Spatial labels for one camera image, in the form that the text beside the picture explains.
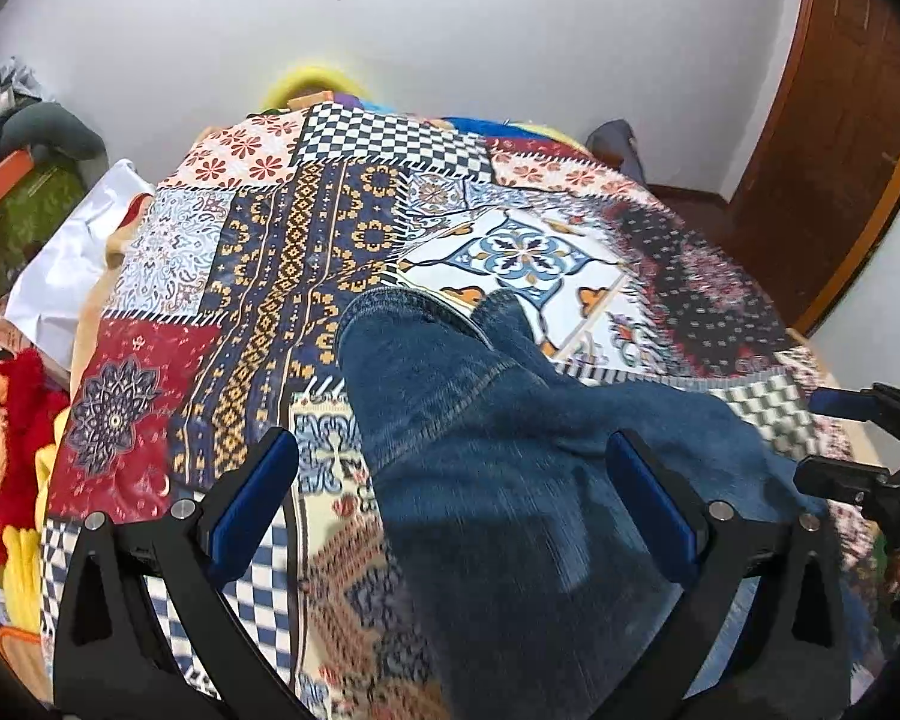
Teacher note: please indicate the green box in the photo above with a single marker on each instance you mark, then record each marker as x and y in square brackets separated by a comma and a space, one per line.
[30, 217]

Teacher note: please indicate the red plush toy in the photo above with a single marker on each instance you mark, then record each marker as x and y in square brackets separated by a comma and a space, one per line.
[15, 427]

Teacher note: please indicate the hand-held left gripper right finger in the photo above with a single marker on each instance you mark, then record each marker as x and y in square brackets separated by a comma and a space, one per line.
[656, 510]

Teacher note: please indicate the orange box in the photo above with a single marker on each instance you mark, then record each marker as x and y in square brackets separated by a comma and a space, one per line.
[7, 172]

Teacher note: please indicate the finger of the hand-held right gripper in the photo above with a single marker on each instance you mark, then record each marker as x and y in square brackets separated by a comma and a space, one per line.
[840, 478]
[832, 403]

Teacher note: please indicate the white plastic bag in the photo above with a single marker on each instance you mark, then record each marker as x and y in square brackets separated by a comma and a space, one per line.
[67, 255]

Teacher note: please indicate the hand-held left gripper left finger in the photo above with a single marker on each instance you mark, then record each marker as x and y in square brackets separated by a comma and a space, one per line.
[251, 510]

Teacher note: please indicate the wooden door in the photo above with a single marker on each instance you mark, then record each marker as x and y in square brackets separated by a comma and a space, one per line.
[832, 127]

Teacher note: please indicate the grey neck pillow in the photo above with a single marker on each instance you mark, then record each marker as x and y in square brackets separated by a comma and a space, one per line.
[45, 124]

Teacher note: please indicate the dark clutter pile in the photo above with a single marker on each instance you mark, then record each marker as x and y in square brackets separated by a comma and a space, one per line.
[7, 90]

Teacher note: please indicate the blue denim jeans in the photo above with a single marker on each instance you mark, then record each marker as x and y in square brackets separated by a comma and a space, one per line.
[495, 465]

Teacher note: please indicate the grey purple backpack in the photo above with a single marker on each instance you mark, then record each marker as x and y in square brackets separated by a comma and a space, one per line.
[615, 142]

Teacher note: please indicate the blue yellow cloth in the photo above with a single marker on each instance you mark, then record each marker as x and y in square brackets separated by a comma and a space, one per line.
[472, 125]

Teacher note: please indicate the patchwork patterned bedspread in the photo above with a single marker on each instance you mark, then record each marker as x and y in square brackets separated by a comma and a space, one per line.
[270, 262]

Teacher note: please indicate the beige blanket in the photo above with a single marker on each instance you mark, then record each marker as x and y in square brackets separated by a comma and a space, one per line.
[97, 292]

